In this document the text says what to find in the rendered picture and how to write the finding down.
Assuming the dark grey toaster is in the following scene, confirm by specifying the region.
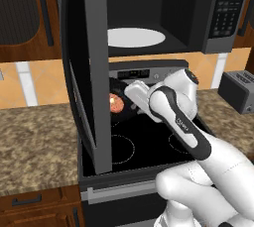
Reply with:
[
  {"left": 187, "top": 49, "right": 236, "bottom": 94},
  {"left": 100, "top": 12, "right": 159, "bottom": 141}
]
[{"left": 217, "top": 69, "right": 254, "bottom": 115}]

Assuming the black and steel stove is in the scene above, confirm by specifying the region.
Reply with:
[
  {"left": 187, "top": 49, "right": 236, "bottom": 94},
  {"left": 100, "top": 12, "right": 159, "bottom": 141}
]
[{"left": 76, "top": 58, "right": 216, "bottom": 227}]

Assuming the round brown waffle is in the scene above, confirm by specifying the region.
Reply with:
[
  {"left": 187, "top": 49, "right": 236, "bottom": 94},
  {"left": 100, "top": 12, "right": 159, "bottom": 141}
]
[{"left": 108, "top": 92, "right": 126, "bottom": 114}]

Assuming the dark grey microwave door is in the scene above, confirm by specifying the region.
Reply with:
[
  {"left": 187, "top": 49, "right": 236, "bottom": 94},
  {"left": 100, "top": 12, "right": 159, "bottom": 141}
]
[{"left": 59, "top": 0, "right": 114, "bottom": 176}]

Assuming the brown base cupboard door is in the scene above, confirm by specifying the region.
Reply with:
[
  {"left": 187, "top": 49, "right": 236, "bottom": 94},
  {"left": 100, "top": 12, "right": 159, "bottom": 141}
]
[{"left": 0, "top": 209, "right": 84, "bottom": 227}]

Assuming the dark grey microwave oven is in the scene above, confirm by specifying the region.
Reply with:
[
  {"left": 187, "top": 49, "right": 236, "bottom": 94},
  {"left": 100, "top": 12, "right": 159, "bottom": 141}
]
[{"left": 54, "top": 0, "right": 254, "bottom": 58}]

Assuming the black bowl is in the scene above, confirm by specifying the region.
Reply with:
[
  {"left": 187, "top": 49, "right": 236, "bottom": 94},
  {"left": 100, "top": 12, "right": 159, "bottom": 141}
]
[{"left": 108, "top": 76, "right": 141, "bottom": 127}]

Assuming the brown wall cupboard door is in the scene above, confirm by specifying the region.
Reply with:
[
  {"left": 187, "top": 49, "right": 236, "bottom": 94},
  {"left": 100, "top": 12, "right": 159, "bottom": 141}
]
[
  {"left": 232, "top": 0, "right": 254, "bottom": 49},
  {"left": 0, "top": 0, "right": 63, "bottom": 63}
]

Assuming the white microwave turntable plate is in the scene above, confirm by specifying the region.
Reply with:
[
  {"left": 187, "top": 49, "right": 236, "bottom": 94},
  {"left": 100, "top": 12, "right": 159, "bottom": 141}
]
[{"left": 106, "top": 27, "right": 167, "bottom": 49}]

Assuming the black drawer handle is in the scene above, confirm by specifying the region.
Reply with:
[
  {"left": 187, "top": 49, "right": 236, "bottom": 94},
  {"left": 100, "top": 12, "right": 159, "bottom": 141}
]
[{"left": 12, "top": 193, "right": 44, "bottom": 207}]

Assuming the brown wooden drawer front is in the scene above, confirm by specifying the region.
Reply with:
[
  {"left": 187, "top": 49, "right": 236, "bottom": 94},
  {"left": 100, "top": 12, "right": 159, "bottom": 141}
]
[{"left": 0, "top": 184, "right": 82, "bottom": 218}]

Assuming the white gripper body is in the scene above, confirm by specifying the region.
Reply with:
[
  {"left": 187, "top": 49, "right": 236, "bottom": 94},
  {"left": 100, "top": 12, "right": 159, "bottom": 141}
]
[{"left": 123, "top": 79, "right": 153, "bottom": 114}]

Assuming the steel oven door handle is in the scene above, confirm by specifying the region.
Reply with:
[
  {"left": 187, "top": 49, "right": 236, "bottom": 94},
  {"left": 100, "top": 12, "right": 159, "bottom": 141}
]
[{"left": 86, "top": 178, "right": 159, "bottom": 205}]

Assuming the black cupboard door handle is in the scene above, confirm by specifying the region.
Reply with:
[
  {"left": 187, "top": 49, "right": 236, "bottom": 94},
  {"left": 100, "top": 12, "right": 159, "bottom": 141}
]
[
  {"left": 237, "top": 5, "right": 251, "bottom": 38},
  {"left": 72, "top": 206, "right": 81, "bottom": 227},
  {"left": 35, "top": 0, "right": 55, "bottom": 48}
]

